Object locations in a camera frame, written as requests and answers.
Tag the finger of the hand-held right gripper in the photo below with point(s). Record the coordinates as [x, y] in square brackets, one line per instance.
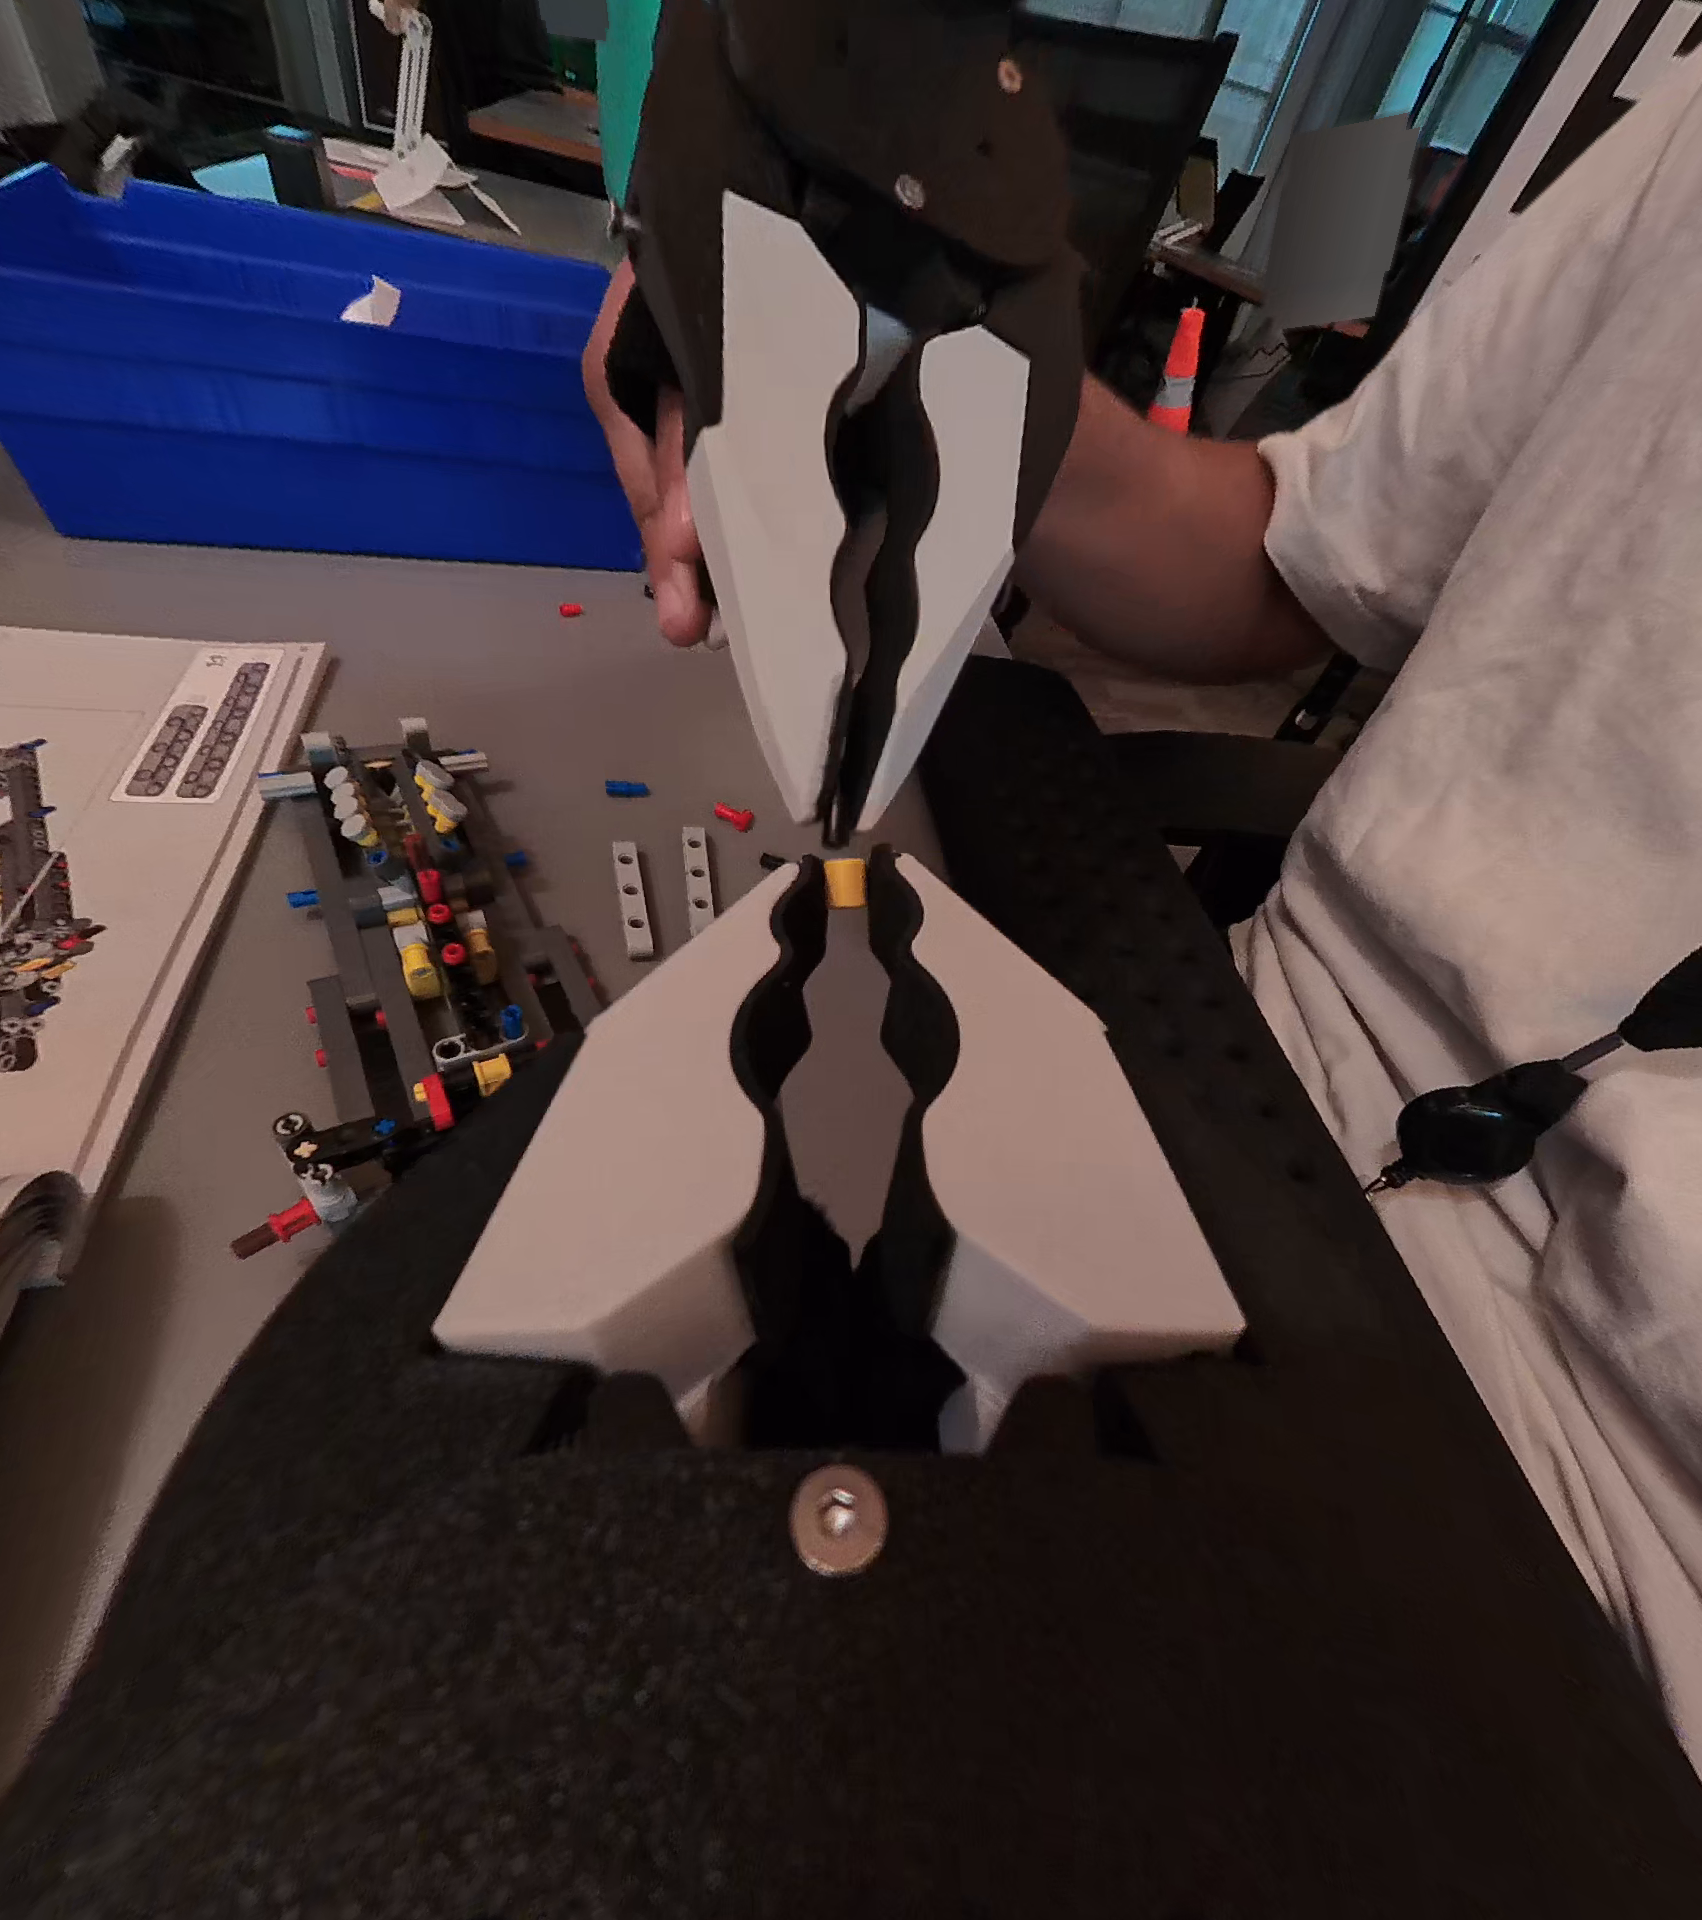
[979, 481]
[769, 451]

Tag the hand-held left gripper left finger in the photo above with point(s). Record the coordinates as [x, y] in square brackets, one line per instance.
[596, 1184]

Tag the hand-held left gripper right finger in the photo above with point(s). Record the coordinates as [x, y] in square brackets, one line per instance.
[1077, 1184]

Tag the long grey lego beam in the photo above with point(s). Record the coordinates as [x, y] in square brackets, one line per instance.
[699, 878]
[635, 900]

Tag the grey lego car chassis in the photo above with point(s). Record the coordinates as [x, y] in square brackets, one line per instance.
[387, 931]

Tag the small yellow lego liftarm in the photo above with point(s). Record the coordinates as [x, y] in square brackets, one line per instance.
[844, 882]

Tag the tan board on white arm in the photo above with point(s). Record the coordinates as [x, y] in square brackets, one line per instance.
[412, 90]

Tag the person's right forearm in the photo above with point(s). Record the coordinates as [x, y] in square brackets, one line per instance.
[1167, 541]

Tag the scattered small lego pins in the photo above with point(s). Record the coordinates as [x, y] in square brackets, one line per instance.
[734, 819]

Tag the lego instruction booklet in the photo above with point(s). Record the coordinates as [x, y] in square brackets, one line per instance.
[130, 900]

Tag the person's right hand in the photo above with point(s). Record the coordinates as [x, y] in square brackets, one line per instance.
[670, 554]

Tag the orange traffic cone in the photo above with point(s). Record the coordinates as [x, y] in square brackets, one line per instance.
[1178, 383]

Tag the black mesh office chair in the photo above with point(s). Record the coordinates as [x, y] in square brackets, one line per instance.
[1150, 150]

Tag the black perforated mat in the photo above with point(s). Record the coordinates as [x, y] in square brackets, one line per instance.
[1091, 840]

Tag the blue plastic bin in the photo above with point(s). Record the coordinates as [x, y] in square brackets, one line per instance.
[266, 421]

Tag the black box with blue top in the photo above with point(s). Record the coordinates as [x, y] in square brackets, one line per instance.
[298, 172]

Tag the white printed t-shirt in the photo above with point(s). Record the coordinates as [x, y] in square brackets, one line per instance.
[1541, 601]

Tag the white sign with black pattern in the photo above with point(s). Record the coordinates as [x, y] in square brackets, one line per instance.
[1570, 90]

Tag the black curved clamp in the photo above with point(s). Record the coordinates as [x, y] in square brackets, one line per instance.
[100, 135]

